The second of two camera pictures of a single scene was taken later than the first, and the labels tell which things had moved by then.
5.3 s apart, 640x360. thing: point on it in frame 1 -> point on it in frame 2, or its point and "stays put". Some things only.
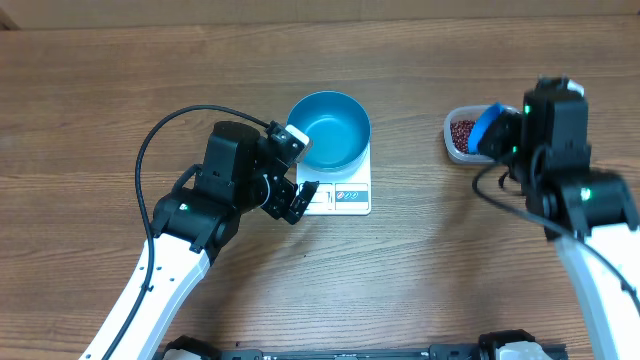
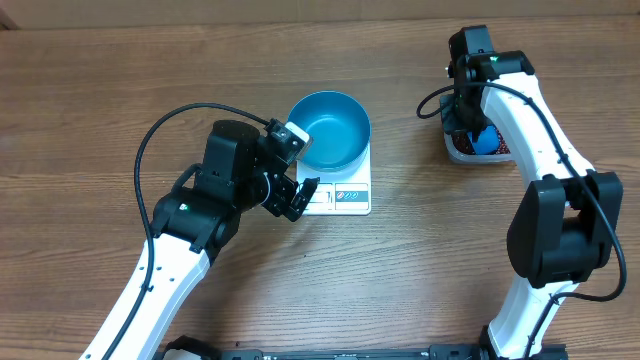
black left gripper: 286,190 stays put
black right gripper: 507,133 -> 458,126
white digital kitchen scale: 345,192 stays put
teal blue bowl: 338,127 stays put
